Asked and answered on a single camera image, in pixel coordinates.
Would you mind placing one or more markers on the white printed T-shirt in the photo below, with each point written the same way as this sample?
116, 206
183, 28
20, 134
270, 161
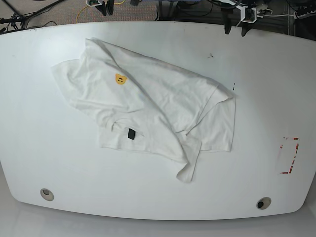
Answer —
142, 104

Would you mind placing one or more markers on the white power strip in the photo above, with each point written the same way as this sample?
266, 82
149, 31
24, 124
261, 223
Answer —
304, 12

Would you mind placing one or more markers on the black tripod stand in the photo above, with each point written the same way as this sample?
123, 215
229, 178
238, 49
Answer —
19, 22

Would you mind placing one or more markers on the red tape rectangle marking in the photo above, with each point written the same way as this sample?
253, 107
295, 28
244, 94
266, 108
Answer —
287, 155

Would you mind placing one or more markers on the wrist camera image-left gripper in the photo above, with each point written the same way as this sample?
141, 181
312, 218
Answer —
94, 2

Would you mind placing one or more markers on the right table cable grommet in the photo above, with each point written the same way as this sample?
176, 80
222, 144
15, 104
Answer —
263, 203

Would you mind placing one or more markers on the table cable grommet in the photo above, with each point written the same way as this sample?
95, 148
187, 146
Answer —
263, 203
47, 194

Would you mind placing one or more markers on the left table cable grommet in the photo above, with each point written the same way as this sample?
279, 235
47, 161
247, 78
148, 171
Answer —
47, 194

